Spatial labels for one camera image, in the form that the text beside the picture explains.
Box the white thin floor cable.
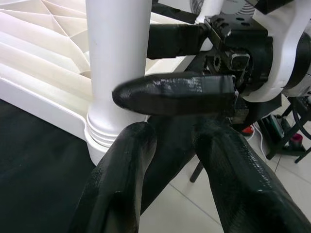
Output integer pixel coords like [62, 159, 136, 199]
[252, 122, 270, 158]

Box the black metal frame bar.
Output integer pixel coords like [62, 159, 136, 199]
[189, 160, 204, 183]

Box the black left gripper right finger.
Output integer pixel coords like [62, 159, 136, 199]
[194, 121, 304, 233]

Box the white standing fan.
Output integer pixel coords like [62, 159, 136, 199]
[189, 0, 256, 25]

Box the black metal floor stand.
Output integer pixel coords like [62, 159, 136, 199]
[257, 97, 311, 164]

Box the dark green box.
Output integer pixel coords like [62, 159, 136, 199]
[266, 115, 285, 136]

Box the white plastic table leg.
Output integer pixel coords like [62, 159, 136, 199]
[85, 0, 152, 149]

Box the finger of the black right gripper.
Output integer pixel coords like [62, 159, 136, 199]
[112, 74, 238, 117]
[148, 23, 208, 60]

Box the black cloth table cover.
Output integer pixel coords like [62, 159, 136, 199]
[0, 0, 284, 233]

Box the white plastic table top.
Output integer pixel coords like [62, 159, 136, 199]
[0, 0, 212, 166]

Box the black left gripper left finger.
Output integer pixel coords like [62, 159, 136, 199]
[69, 121, 157, 233]

